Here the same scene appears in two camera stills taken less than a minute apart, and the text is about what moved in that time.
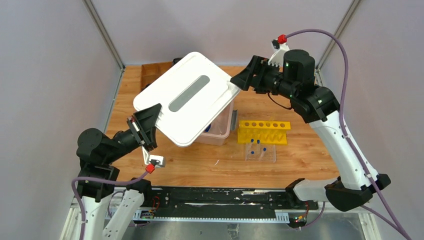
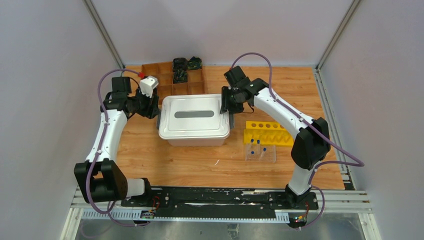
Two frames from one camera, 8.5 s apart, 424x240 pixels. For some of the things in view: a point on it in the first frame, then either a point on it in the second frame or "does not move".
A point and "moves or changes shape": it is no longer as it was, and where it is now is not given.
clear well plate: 260,152 does not move
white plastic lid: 194,94 moves or changes shape
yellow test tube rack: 268,132 moves or changes shape
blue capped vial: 264,149 does not move
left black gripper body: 137,132 → 149,108
